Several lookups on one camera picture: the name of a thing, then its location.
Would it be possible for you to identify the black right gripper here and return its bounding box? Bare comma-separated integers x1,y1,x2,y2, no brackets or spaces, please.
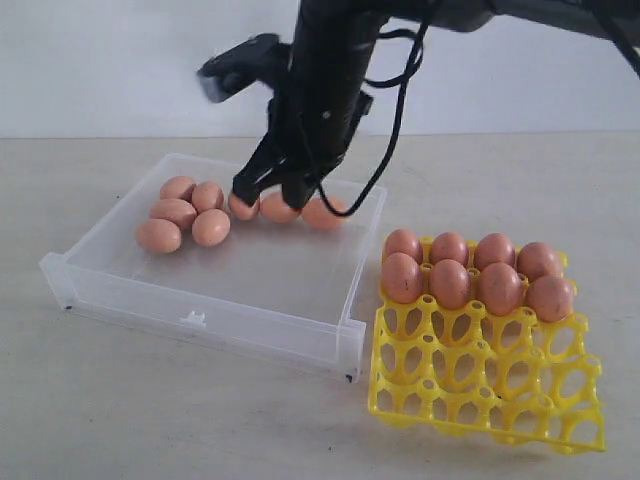
232,1,388,209

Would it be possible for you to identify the clear plastic drawer bin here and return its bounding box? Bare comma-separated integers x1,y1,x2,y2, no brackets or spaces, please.
40,153,387,382

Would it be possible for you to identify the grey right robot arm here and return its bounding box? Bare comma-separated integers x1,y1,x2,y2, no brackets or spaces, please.
198,1,639,210

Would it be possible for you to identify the black camera cable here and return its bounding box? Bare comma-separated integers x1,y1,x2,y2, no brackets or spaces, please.
314,0,640,219

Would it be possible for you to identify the yellow plastic egg tray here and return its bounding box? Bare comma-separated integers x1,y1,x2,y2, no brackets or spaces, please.
368,293,606,455

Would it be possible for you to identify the brown egg row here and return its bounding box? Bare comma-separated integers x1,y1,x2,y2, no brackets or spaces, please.
191,209,231,247

